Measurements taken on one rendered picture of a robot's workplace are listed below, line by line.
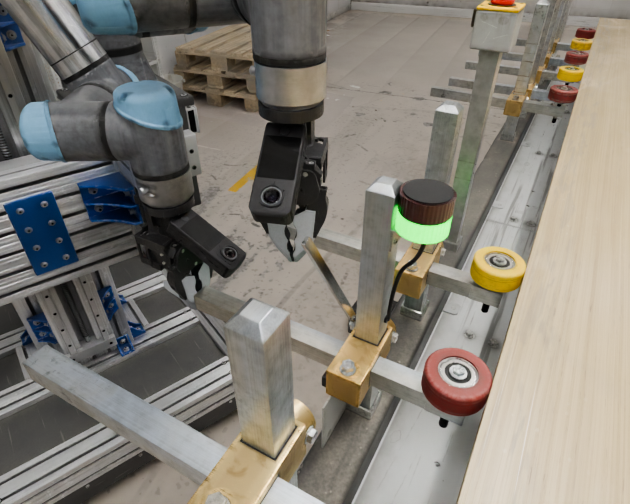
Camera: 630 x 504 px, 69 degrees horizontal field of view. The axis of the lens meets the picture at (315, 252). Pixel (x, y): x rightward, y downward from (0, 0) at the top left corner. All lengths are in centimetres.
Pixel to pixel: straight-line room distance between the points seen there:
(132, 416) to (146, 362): 108
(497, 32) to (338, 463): 76
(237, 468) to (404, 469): 45
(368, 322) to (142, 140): 37
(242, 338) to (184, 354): 124
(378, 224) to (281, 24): 23
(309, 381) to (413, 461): 91
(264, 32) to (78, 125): 28
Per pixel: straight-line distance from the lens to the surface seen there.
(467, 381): 60
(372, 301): 60
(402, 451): 86
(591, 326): 73
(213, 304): 74
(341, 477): 73
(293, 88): 48
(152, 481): 159
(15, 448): 154
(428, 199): 49
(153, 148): 62
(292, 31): 47
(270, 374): 35
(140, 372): 156
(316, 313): 193
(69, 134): 65
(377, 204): 52
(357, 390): 62
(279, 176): 48
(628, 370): 70
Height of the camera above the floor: 135
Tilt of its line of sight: 37 degrees down
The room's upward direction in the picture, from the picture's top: straight up
